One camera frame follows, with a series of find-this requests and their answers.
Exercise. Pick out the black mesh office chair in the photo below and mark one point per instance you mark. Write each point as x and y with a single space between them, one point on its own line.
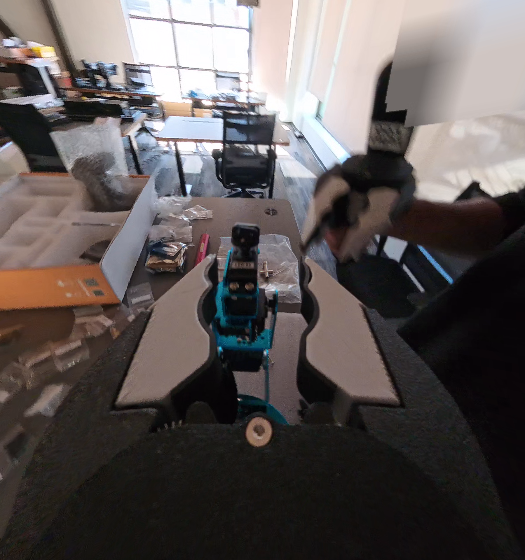
245 144

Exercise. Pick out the grey office table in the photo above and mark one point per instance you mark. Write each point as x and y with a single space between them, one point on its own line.
192 129

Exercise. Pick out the blue toy robot arm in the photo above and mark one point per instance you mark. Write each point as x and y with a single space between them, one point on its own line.
240 306

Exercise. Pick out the clear plastic bag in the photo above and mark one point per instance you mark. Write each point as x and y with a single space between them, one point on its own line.
284 254

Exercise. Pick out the beige roller blind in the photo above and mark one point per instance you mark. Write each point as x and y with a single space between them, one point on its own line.
350 70

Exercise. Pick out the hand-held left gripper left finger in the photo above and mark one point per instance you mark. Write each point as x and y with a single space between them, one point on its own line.
170 337

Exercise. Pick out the person's right forearm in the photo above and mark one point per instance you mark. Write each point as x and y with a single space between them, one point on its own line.
446 223

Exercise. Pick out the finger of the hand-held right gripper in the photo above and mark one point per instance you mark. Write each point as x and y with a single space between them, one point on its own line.
325 210
372 223

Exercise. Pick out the dark grey desk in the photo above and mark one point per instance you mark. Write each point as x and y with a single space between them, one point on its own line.
245 214

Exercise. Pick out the bright paned window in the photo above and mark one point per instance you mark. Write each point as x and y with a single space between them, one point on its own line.
192 35

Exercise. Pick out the white parts box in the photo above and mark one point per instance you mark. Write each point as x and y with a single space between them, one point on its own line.
52 219

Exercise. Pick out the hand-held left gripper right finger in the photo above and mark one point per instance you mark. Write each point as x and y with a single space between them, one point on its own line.
350 337

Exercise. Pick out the dark blue parts packet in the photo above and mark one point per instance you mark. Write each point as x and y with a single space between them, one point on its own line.
166 256

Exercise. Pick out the pile of small parts bags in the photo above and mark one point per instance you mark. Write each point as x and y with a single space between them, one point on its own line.
43 376

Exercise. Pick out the bubble wrap bag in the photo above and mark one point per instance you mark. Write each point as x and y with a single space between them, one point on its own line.
96 166

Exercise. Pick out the small clear parts bag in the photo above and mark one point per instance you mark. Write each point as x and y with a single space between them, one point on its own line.
170 234
183 210

